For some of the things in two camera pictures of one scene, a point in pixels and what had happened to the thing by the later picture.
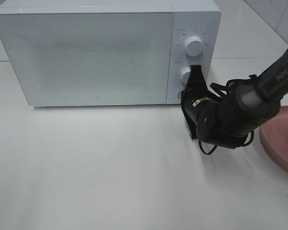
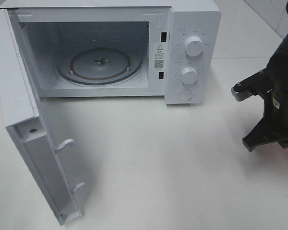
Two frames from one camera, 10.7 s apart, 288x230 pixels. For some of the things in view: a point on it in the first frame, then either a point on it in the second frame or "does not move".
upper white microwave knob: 194,46 does not move
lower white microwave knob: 185,74 does not move
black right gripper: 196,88 to 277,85
